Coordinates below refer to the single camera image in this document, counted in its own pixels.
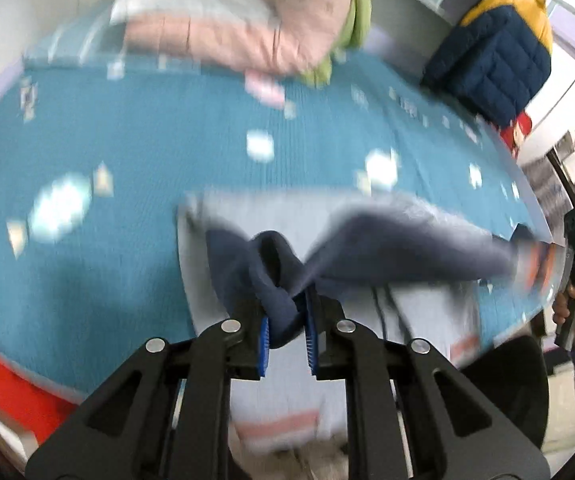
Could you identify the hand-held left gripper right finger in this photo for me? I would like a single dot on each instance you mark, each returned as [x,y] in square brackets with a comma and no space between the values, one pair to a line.
[311,346]

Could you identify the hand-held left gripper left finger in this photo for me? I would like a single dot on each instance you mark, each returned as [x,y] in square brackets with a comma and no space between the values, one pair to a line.
[263,346]

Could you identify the grey and navy garment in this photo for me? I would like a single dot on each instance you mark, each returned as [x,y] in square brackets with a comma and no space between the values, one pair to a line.
[357,245]

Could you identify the red cloth item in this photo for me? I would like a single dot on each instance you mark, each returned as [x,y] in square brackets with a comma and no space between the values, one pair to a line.
[516,132]

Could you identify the navy and yellow puffer jacket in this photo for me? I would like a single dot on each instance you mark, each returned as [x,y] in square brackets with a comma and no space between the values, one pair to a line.
[497,55]

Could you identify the bed with blue patterned sheet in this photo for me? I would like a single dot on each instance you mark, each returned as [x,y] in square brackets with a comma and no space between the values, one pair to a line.
[167,150]

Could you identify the green blanket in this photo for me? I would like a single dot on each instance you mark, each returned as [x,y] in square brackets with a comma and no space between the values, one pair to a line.
[355,20]

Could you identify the pink quilt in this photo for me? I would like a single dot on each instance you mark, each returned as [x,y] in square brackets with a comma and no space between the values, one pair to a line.
[247,25]

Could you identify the red bed frame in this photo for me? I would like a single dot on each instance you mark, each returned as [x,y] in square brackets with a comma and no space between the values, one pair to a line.
[12,390]

